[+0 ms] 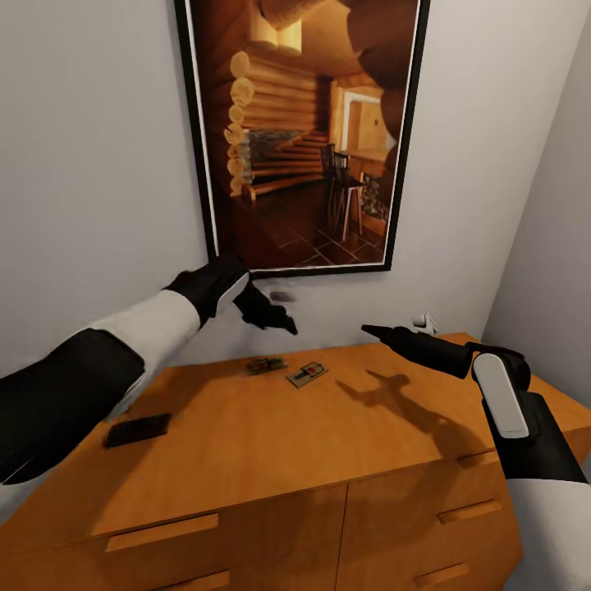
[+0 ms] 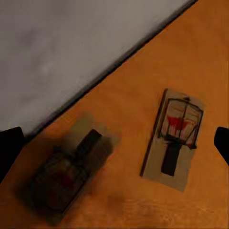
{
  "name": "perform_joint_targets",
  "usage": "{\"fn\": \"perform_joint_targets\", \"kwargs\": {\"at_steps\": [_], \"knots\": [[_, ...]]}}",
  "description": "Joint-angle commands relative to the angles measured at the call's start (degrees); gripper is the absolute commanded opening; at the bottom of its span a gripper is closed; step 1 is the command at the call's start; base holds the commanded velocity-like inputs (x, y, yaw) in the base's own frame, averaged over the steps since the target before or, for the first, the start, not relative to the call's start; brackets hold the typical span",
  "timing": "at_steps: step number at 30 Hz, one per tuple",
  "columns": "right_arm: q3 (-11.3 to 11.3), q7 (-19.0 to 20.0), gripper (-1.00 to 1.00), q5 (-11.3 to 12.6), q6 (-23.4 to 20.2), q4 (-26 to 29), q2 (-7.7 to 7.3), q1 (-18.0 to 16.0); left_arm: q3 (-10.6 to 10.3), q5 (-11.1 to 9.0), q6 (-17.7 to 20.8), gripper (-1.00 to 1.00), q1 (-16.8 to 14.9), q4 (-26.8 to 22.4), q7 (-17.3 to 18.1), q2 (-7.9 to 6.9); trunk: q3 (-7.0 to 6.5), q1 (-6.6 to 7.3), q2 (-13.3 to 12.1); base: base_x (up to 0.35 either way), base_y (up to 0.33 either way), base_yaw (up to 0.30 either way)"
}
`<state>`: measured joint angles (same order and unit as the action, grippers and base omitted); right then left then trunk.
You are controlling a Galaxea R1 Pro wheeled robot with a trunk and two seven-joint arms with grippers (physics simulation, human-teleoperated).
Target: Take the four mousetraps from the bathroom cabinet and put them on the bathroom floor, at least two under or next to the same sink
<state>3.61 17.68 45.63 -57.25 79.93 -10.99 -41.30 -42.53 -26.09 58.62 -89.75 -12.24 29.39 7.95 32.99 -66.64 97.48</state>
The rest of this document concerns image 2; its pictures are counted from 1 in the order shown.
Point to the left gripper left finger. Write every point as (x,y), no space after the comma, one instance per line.
(11,144)

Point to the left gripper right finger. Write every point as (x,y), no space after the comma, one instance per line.
(221,142)

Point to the cabinet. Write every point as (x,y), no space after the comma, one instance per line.
(191,55)

